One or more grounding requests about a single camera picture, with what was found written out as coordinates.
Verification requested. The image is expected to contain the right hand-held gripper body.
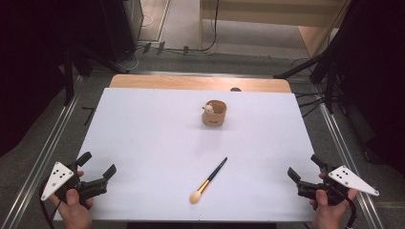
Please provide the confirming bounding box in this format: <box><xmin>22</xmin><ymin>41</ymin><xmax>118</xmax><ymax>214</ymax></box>
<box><xmin>296</xmin><ymin>164</ymin><xmax>381</xmax><ymax>207</ymax></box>

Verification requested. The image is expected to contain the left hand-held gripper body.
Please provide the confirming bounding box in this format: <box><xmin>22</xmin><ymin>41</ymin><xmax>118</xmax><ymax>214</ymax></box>
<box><xmin>40</xmin><ymin>160</ymin><xmax>108</xmax><ymax>206</ymax></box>

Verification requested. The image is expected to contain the makeup brush with dark handle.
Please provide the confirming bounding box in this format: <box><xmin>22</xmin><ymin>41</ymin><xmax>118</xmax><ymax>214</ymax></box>
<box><xmin>188</xmin><ymin>156</ymin><xmax>229</xmax><ymax>205</ymax></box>

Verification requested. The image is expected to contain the wooden cup with bear figure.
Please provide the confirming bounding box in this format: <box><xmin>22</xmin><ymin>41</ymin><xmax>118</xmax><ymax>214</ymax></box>
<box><xmin>201</xmin><ymin>99</ymin><xmax>228</xmax><ymax>127</ymax></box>

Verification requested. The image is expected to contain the person's right hand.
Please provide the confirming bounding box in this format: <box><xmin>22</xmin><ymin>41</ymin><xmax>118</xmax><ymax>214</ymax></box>
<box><xmin>309</xmin><ymin>172</ymin><xmax>360</xmax><ymax>229</ymax></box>

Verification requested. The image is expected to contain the person's left hand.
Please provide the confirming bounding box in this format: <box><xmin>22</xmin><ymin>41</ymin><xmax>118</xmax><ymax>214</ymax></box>
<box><xmin>49</xmin><ymin>170</ymin><xmax>96</xmax><ymax>229</ymax></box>

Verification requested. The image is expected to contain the white table sheet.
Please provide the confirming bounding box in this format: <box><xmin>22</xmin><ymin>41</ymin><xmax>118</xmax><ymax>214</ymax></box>
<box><xmin>53</xmin><ymin>87</ymin><xmax>316</xmax><ymax>223</ymax></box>

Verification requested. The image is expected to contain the black tripod stand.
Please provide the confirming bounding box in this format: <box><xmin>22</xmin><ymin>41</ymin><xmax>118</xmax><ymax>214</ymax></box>
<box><xmin>272</xmin><ymin>0</ymin><xmax>376</xmax><ymax>115</ymax></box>
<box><xmin>56</xmin><ymin>41</ymin><xmax>130</xmax><ymax>108</ymax></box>

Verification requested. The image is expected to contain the black cabinet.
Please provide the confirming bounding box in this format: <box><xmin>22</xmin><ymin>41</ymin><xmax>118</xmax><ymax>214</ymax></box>
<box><xmin>95</xmin><ymin>0</ymin><xmax>145</xmax><ymax>63</ymax></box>

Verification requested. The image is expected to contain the light wooden furniture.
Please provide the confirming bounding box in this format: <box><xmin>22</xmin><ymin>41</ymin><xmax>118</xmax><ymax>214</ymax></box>
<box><xmin>198</xmin><ymin>0</ymin><xmax>352</xmax><ymax>59</ymax></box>

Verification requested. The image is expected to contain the metal floor rail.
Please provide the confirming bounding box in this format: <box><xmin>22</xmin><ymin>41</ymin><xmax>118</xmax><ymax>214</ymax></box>
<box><xmin>0</xmin><ymin>75</ymin><xmax>84</xmax><ymax>229</ymax></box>
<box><xmin>313</xmin><ymin>83</ymin><xmax>386</xmax><ymax>229</ymax></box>

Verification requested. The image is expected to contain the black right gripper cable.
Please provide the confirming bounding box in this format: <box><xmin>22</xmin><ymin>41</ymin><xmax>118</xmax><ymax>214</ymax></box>
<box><xmin>345</xmin><ymin>194</ymin><xmax>358</xmax><ymax>229</ymax></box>

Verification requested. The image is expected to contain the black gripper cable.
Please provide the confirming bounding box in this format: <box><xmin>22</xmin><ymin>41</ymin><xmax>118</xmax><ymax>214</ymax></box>
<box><xmin>345</xmin><ymin>194</ymin><xmax>358</xmax><ymax>229</ymax></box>
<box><xmin>38</xmin><ymin>180</ymin><xmax>62</xmax><ymax>229</ymax></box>

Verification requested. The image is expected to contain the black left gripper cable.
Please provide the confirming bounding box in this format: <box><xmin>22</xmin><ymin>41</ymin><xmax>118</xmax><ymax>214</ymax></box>
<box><xmin>38</xmin><ymin>180</ymin><xmax>62</xmax><ymax>229</ymax></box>

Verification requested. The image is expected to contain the bundle of black floor cables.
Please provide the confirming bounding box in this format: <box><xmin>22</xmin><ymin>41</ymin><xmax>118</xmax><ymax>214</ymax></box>
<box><xmin>289</xmin><ymin>57</ymin><xmax>328</xmax><ymax>119</ymax></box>

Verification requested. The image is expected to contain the white floor cable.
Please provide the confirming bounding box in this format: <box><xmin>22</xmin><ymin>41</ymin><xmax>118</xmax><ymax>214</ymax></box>
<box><xmin>124</xmin><ymin>13</ymin><xmax>155</xmax><ymax>72</ymax></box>

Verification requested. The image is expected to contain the black hanging cable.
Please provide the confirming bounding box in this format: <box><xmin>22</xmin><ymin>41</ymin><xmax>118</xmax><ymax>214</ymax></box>
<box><xmin>165</xmin><ymin>0</ymin><xmax>221</xmax><ymax>53</ymax></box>

